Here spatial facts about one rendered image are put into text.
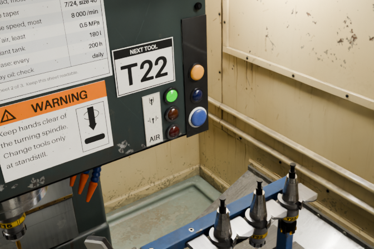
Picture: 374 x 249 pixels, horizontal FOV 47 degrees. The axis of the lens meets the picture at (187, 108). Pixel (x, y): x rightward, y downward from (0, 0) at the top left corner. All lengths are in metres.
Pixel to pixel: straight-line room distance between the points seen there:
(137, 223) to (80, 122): 1.49
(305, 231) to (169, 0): 1.21
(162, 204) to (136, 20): 1.62
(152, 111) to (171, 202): 1.53
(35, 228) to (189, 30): 1.00
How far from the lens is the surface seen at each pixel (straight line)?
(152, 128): 0.67
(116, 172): 2.00
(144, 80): 0.63
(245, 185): 1.85
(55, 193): 1.43
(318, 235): 1.65
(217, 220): 0.99
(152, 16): 0.61
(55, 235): 1.53
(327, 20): 1.39
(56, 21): 0.56
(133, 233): 2.02
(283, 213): 1.11
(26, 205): 0.80
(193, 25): 0.65
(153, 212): 2.11
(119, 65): 0.60
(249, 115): 1.78
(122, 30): 0.59
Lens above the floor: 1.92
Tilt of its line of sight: 26 degrees down
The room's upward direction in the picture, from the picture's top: 2 degrees counter-clockwise
